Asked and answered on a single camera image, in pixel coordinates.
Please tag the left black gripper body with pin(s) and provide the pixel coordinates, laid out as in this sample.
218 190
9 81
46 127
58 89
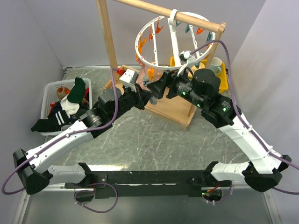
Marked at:
131 99

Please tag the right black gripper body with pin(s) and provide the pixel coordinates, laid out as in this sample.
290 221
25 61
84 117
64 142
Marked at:
179 85

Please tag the dark green dotted sock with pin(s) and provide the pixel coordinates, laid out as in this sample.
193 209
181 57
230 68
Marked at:
77 92

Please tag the white small sock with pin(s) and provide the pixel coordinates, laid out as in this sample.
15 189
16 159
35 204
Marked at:
69 107

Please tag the black white striped sock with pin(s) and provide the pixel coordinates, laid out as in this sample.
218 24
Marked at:
52 123

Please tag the orange sock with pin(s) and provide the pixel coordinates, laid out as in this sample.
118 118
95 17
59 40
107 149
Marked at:
67 91

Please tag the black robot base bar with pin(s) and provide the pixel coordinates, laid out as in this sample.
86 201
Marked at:
150 183

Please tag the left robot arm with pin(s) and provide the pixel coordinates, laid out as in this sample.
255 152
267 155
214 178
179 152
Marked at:
35 167

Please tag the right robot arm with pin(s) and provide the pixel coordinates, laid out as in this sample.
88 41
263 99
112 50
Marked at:
263 170

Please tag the white round clip hanger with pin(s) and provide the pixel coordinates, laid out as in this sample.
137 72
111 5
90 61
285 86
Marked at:
161 51

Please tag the pink sheer sock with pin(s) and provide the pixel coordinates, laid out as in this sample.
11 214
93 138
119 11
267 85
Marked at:
141 75

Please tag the pale green mug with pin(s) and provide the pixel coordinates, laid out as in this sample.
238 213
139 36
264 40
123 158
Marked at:
215 65

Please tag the red sock in basket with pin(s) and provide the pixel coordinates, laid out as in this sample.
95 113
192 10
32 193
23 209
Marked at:
84 105

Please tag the orange clothes clip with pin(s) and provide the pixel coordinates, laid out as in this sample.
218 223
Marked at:
158 27

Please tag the argyle tan sock in basket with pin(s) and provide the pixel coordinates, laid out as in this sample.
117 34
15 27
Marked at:
60 93

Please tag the white plastic laundry basket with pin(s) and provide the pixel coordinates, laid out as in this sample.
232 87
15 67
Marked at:
50 96

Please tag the wooden hanger rack frame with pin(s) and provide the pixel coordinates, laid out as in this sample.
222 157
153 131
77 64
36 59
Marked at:
176 111

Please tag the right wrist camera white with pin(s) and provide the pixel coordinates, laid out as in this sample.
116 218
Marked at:
188 60

